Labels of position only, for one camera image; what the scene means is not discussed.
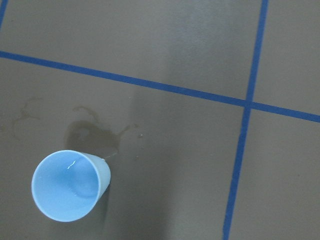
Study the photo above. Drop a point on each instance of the light blue paper cup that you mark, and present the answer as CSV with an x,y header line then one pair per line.
x,y
67,184

